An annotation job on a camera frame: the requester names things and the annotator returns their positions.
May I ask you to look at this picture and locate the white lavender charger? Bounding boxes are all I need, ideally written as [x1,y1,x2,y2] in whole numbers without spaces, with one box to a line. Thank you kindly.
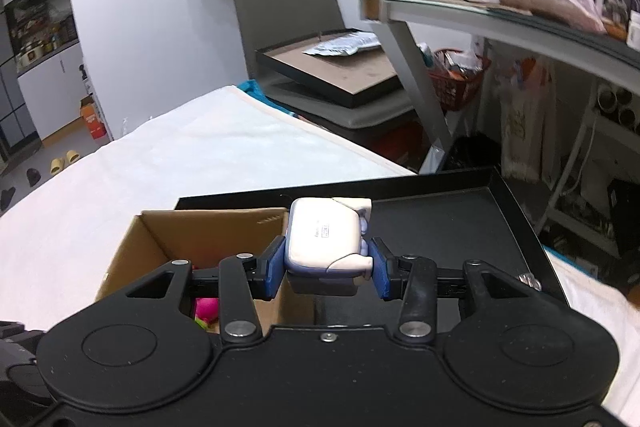
[282,197,375,298]

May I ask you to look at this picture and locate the orange box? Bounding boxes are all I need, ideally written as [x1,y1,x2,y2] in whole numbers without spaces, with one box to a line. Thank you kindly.
[80,94,110,140]

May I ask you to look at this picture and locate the red basket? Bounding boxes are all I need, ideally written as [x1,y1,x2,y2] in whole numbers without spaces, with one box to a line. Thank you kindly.
[430,48,491,112]

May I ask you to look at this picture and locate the black tray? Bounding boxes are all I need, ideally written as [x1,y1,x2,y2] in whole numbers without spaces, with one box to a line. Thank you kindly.
[174,166,571,328]

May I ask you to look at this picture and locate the white tote bag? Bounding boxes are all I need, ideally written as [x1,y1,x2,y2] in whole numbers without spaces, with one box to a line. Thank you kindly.
[495,54,556,182]

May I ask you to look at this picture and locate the pink bear toy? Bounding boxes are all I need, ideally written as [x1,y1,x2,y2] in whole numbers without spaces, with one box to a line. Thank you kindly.
[192,298,221,325]

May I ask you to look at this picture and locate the silver blue packet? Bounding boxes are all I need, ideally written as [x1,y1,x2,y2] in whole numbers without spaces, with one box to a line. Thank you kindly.
[301,32,383,56]

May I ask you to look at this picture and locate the brown cardboard box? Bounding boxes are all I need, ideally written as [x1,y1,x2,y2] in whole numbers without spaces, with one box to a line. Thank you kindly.
[95,206,316,338]

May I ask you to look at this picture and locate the teal blanket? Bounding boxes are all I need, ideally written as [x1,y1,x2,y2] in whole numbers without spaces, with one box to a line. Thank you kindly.
[237,79,311,120]

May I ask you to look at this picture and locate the kitchen shelf with jars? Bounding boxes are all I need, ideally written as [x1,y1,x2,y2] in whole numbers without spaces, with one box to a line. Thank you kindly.
[4,0,81,72]

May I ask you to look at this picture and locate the grey glass desk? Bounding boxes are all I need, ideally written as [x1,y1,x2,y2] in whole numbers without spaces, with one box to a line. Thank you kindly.
[357,0,640,178]

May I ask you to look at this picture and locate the grey chair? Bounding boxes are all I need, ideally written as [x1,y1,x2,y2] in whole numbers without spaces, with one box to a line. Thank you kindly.
[227,0,426,130]

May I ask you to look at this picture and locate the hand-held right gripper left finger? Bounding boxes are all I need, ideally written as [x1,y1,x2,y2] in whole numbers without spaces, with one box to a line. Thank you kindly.
[97,234,290,343]

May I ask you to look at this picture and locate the black desk mat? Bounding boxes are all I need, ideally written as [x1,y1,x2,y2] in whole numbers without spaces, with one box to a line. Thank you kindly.
[480,9,640,60]

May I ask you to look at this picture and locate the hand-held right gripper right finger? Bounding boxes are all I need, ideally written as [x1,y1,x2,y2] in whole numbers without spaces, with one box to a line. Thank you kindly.
[369,237,571,343]

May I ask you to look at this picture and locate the black picture frame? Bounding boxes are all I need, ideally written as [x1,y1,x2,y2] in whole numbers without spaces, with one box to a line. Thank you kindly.
[255,27,405,109]

